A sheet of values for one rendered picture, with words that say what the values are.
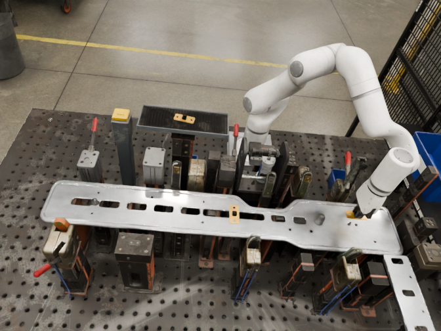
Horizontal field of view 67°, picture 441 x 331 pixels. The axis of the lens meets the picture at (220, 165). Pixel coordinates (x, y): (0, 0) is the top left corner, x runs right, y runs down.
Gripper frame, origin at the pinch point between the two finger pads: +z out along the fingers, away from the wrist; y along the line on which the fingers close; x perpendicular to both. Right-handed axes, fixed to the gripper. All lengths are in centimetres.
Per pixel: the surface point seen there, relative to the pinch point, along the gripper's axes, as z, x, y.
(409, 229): 9.3, 25.5, 0.0
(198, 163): 1, -62, -18
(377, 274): 11.3, 6.8, 19.3
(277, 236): 9.3, -30.0, 7.8
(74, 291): 37, -106, 23
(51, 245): 3, -107, 21
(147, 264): 14, -77, 20
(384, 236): 9.3, 13.8, 4.0
